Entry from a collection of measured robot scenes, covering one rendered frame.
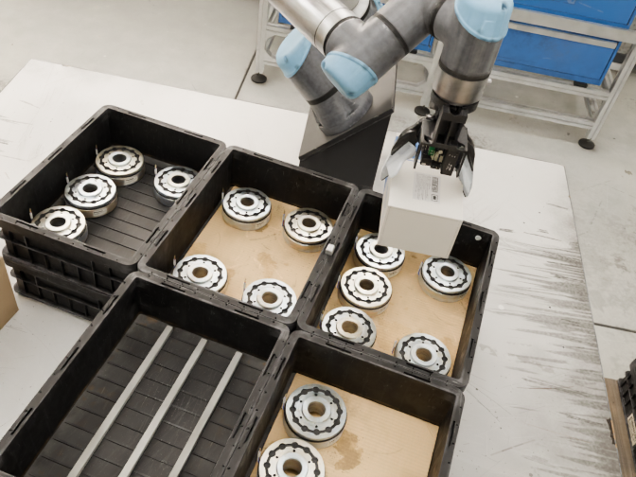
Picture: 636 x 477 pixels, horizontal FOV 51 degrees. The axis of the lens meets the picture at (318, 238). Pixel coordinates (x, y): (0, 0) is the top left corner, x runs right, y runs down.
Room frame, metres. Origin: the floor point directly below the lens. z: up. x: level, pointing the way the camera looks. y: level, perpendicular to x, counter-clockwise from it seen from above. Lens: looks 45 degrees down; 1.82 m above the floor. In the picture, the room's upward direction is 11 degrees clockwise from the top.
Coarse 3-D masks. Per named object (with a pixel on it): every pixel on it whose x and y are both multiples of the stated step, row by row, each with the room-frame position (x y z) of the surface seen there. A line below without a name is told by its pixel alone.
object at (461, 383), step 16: (368, 192) 1.05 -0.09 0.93; (352, 208) 0.99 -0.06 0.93; (464, 224) 1.01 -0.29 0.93; (336, 240) 0.89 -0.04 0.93; (496, 240) 0.98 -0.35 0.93; (336, 256) 0.86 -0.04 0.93; (320, 272) 0.81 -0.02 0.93; (320, 288) 0.77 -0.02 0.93; (480, 288) 0.84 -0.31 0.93; (480, 304) 0.81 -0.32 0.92; (304, 320) 0.69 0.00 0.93; (480, 320) 0.76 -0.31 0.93; (320, 336) 0.66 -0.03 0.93; (336, 336) 0.67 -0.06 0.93; (368, 352) 0.65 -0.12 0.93; (416, 368) 0.64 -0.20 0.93; (464, 368) 0.65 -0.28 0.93; (464, 384) 0.62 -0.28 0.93
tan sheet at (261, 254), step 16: (272, 208) 1.05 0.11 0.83; (288, 208) 1.06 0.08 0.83; (208, 224) 0.97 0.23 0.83; (224, 224) 0.98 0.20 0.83; (272, 224) 1.00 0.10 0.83; (208, 240) 0.92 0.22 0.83; (224, 240) 0.93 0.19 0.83; (240, 240) 0.94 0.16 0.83; (256, 240) 0.95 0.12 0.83; (272, 240) 0.96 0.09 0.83; (224, 256) 0.89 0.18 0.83; (240, 256) 0.90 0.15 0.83; (256, 256) 0.91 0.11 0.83; (272, 256) 0.91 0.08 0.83; (288, 256) 0.92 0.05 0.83; (304, 256) 0.93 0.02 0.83; (240, 272) 0.86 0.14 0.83; (256, 272) 0.87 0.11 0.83; (272, 272) 0.87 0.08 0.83; (288, 272) 0.88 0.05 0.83; (304, 272) 0.89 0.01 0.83; (240, 288) 0.82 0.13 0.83
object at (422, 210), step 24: (408, 168) 0.89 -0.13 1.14; (432, 168) 0.90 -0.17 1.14; (384, 192) 0.90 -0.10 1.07; (408, 192) 0.83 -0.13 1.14; (432, 192) 0.84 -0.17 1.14; (456, 192) 0.85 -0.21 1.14; (384, 216) 0.79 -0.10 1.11; (408, 216) 0.78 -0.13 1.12; (432, 216) 0.78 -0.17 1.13; (456, 216) 0.79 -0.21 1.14; (384, 240) 0.79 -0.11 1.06; (408, 240) 0.78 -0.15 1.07; (432, 240) 0.78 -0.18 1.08
